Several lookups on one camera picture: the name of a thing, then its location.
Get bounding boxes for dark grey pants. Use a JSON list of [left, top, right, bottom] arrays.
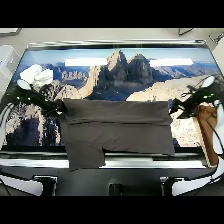
[[59, 98, 176, 172]]

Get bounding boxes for brown clothes hanger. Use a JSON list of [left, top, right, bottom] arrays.
[[196, 104, 220, 166]]

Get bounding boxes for white garment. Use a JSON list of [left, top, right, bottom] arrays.
[[19, 63, 55, 88]]

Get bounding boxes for silver frame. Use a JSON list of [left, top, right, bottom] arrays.
[[0, 151, 224, 197]]

